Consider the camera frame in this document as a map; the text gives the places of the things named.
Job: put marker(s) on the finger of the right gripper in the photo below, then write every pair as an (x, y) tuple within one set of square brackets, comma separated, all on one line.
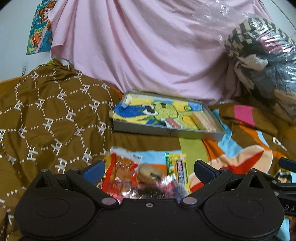
[(287, 164)]

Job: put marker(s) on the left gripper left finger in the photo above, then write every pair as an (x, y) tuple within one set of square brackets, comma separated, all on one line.
[(85, 181)]

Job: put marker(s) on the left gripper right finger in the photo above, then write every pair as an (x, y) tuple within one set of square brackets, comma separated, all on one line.
[(213, 180)]

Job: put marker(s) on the red meat snack packet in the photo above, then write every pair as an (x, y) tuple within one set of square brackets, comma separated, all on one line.
[(120, 179)]

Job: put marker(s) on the round cracker packet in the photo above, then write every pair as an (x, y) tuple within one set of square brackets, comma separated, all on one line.
[(149, 174)]

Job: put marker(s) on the yellow green candy bar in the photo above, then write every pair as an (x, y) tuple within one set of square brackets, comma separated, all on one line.
[(176, 165)]

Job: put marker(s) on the colourful cartoon bedspread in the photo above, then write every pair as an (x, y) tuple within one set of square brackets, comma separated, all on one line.
[(254, 138)]

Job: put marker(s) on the red pink candy packet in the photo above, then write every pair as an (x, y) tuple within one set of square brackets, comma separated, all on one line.
[(171, 189)]

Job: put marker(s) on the wafer biscuit packet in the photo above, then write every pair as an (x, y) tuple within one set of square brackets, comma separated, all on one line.
[(202, 122)]

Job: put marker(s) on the brown patterned PF blanket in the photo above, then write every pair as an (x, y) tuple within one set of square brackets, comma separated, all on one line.
[(53, 118)]

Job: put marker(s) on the grey tray with cartoon drawing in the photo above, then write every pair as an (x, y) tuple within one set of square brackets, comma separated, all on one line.
[(162, 115)]

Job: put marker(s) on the plastic bag of clothes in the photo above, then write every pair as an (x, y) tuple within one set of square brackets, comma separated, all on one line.
[(263, 57)]

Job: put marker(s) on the pink bed sheet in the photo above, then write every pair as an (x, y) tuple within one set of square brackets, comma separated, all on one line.
[(155, 46)]

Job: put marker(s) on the cartoon wall poster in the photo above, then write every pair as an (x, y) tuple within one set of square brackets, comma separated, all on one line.
[(40, 37)]

